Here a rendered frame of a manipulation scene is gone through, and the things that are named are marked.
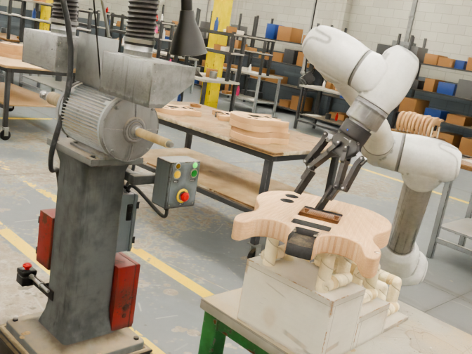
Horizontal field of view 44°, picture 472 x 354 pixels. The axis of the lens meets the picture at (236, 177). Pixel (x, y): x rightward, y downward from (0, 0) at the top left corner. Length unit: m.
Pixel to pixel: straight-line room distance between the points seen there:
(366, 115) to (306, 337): 0.55
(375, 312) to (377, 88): 0.58
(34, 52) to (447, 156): 1.66
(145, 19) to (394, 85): 0.92
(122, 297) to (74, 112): 0.84
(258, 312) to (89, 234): 1.09
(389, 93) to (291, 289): 0.53
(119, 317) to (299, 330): 1.36
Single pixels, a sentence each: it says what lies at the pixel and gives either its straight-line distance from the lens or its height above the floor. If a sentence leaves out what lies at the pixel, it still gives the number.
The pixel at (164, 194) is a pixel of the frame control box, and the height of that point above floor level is 0.98.
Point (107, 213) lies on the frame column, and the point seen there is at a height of 0.87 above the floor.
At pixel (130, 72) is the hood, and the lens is 1.96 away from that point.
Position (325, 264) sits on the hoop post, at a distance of 1.38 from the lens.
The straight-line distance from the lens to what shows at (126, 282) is 2.62.
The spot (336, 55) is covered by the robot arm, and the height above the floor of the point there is 1.64.
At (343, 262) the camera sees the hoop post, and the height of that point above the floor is 1.16.
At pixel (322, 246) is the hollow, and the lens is 1.32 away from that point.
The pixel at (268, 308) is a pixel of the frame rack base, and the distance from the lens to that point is 1.50.
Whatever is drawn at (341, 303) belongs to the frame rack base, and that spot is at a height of 1.09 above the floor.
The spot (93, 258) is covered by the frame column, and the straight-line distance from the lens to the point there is 2.50.
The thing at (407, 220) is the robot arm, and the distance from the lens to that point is 2.19.
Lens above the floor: 1.65
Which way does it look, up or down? 14 degrees down
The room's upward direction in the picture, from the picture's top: 9 degrees clockwise
